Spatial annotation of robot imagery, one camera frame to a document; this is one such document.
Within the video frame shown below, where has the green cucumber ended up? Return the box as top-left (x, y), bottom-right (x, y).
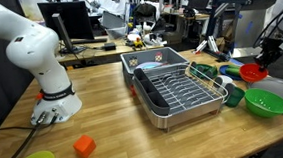
top-left (225, 68), bottom-right (239, 77)
top-left (228, 65), bottom-right (241, 69)

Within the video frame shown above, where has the orange cube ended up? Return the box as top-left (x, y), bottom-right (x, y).
top-left (73, 135), bottom-right (96, 158)

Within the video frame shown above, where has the clear plastic storage box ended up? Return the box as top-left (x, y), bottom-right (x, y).
top-left (101, 11), bottom-right (127, 40)

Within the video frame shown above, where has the grey plastic bin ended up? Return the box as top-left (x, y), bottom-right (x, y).
top-left (120, 47), bottom-right (189, 87)

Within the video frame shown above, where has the aluminium rail bracket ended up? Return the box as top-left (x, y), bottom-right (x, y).
top-left (194, 36), bottom-right (230, 62)

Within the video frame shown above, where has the blue plate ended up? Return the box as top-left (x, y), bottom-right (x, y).
top-left (219, 65), bottom-right (242, 80)

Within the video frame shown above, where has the black computer monitor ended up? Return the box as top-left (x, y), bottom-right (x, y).
top-left (38, 1), bottom-right (94, 54)

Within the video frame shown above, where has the orange bowl with rice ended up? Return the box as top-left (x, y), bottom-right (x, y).
top-left (239, 63), bottom-right (269, 82)

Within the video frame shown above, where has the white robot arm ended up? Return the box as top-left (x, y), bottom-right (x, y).
top-left (0, 5), bottom-right (82, 125)

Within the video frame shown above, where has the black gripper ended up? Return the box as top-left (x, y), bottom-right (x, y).
top-left (254, 37), bottom-right (283, 69)

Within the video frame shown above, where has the yellow rubber duck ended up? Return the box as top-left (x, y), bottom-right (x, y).
top-left (134, 37), bottom-right (144, 49)

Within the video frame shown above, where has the grey dish rack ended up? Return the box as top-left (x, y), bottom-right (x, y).
top-left (132, 64), bottom-right (228, 129)

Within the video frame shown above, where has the left green cucumber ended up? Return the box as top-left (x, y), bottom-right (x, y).
top-left (228, 65), bottom-right (241, 69)

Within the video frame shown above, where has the green plastic bowl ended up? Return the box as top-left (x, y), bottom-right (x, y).
top-left (244, 88), bottom-right (283, 118)

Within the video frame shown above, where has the right green cucumber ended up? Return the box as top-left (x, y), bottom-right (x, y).
top-left (225, 68), bottom-right (239, 77)

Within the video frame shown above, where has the green plate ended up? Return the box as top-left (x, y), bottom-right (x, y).
top-left (190, 64), bottom-right (217, 80)

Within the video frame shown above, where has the dark green cup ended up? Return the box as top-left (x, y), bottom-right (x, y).
top-left (225, 87), bottom-right (245, 108)

